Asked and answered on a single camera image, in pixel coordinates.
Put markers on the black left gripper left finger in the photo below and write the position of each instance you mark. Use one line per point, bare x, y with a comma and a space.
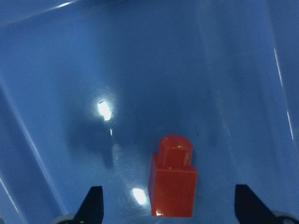
91, 210

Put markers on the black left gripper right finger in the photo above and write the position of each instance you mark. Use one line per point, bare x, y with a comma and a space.
249, 209

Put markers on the red block with stud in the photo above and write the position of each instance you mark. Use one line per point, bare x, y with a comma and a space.
173, 178

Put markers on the blue plastic tray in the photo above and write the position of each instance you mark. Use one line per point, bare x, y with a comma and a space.
89, 87

